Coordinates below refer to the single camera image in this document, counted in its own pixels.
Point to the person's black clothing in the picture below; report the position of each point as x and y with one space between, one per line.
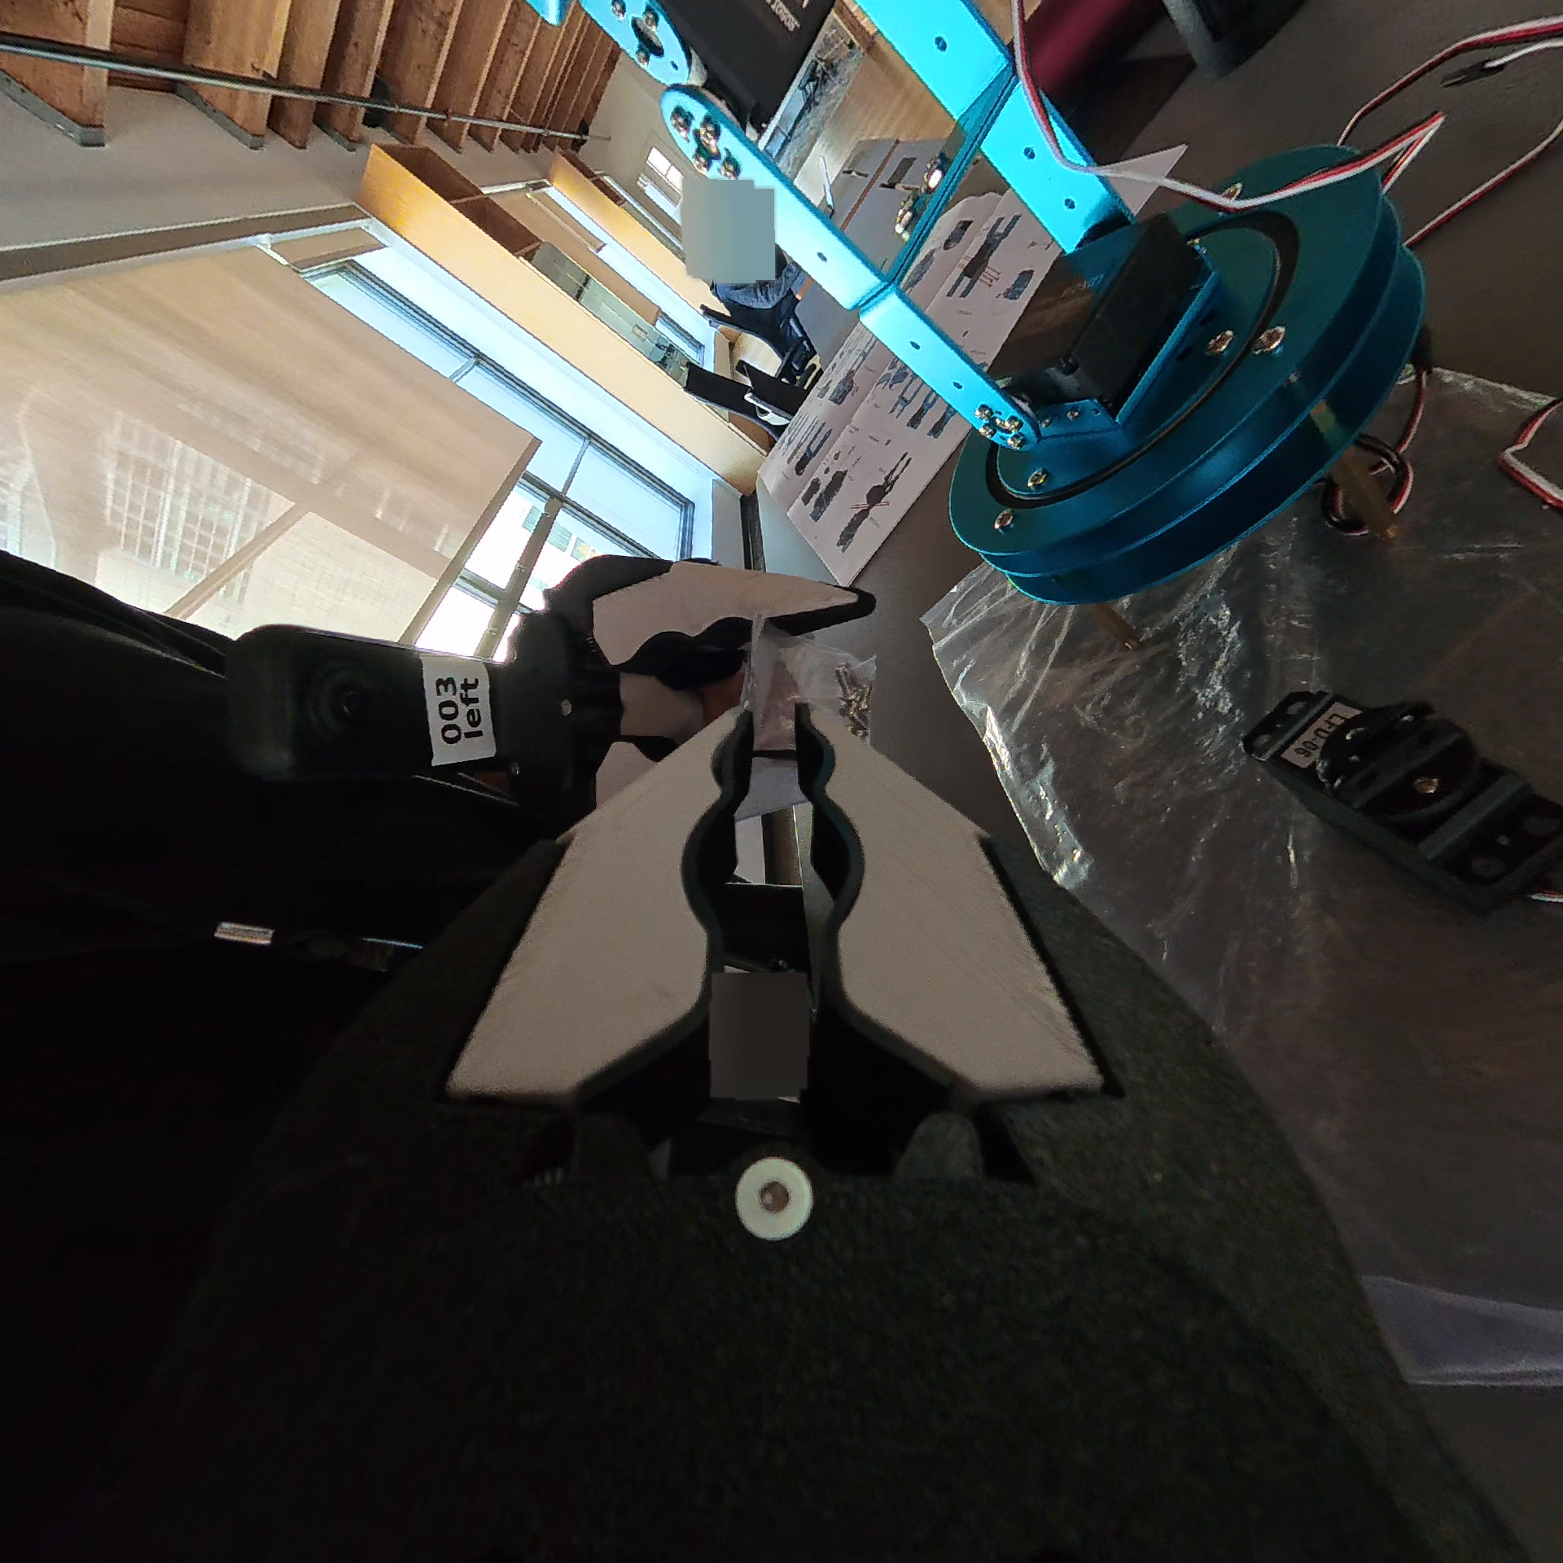
123 1100

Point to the thin metal ceiling rail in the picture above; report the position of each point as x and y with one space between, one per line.
305 92

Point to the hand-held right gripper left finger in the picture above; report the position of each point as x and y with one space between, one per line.
587 965

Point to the blue toy robot arm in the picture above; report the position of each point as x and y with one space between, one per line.
1222 490

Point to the large clear plastic bag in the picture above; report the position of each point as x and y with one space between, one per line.
1160 794

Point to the black servo motor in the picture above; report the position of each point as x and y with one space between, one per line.
1404 807

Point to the clear zip bag of screws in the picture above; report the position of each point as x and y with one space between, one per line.
794 685

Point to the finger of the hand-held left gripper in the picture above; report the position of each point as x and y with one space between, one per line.
660 734
720 599

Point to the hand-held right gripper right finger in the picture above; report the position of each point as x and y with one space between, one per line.
978 965

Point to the dark red metal tube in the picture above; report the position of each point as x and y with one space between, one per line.
1100 50

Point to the large glass window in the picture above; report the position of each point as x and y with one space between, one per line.
587 514

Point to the black office chair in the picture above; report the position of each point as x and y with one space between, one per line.
745 392

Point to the dark grey desk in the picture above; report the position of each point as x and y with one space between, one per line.
914 564

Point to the assembly instruction manual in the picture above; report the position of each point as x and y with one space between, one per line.
855 501

